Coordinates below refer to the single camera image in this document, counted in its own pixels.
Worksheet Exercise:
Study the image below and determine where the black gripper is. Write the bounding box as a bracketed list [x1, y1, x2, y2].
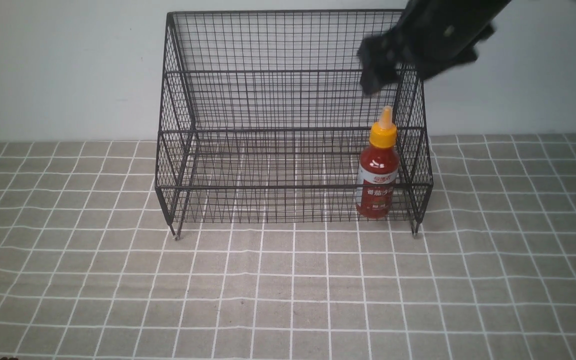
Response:
[358, 0, 510, 96]

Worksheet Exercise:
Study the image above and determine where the red sauce bottle yellow cap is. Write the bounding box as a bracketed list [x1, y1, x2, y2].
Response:
[354, 105, 401, 220]

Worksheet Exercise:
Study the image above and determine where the grey checked tablecloth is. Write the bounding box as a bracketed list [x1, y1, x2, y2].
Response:
[0, 133, 576, 360]

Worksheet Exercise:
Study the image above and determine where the black wire mesh shelf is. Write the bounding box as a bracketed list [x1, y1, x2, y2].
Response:
[155, 9, 434, 239]

